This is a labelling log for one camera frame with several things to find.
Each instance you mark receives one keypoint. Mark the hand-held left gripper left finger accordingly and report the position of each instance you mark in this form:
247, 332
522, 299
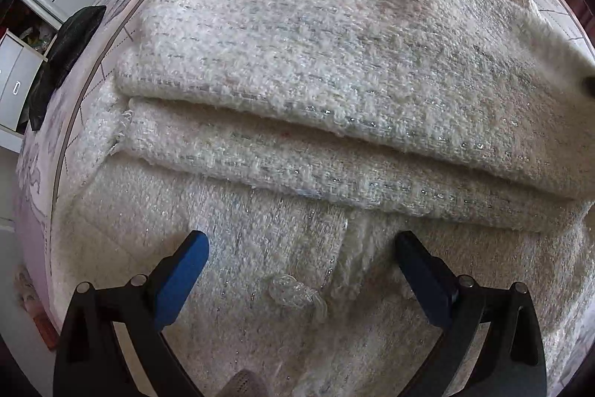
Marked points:
179, 285

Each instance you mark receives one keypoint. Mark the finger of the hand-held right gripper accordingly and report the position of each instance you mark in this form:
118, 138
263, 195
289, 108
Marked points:
590, 86

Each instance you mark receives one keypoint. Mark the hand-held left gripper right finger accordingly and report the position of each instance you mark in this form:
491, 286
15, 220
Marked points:
420, 280

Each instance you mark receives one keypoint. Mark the white tweed knit garment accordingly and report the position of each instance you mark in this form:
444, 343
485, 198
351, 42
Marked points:
325, 76

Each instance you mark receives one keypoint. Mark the bed with floral sheet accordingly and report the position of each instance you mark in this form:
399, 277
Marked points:
32, 164

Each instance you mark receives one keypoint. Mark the black garment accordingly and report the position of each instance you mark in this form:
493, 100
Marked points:
65, 48

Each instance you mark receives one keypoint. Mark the white wardrobe drawer unit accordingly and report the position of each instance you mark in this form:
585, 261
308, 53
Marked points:
18, 76

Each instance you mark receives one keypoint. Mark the white diamond-patterned mat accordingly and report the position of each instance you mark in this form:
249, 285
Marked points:
123, 20

